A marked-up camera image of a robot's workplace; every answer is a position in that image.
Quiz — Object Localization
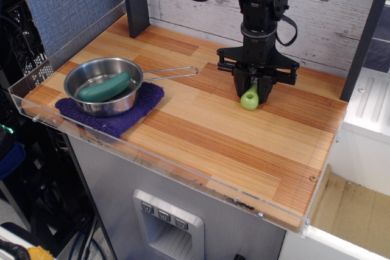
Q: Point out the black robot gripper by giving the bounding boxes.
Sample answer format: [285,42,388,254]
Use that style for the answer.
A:
[217,25,299,104]

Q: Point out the green handled grey spatula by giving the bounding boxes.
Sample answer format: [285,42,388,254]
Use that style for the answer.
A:
[240,83,259,110]

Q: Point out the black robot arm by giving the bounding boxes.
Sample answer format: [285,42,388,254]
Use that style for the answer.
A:
[217,0,299,104]

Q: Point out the purple knitted cloth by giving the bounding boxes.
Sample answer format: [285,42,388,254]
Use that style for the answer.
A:
[55,82,165,138]

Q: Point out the green toy cucumber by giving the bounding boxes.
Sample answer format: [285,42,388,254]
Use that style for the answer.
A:
[79,72,131,103]

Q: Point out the white toy sink unit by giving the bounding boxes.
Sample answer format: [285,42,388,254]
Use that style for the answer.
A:
[280,68,389,259]

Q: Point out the silver toy fridge cabinet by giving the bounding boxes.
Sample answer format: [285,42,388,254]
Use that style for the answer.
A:
[70,137,285,259]

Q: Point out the grey dispenser button panel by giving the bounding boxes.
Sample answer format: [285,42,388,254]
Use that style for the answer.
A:
[133,189,205,259]

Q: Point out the blue fabric panel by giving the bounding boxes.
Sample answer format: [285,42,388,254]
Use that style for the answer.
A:
[26,0,124,57]

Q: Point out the clear acrylic table guard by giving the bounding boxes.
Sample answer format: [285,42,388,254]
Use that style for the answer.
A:
[10,17,347,234]

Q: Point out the black plastic crate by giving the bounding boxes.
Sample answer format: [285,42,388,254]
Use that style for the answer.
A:
[2,0,47,75]

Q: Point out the dark right vertical post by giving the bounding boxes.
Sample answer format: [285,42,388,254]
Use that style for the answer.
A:
[339,0,386,102]

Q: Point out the dark vertical post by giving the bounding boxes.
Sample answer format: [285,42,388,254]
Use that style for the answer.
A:
[121,0,151,39]
[339,0,386,102]

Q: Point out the dark left vertical post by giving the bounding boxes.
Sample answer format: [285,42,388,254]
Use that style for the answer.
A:
[121,0,151,39]

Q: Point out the silver pot with wire handle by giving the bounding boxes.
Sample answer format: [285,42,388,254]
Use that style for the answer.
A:
[63,57,199,118]

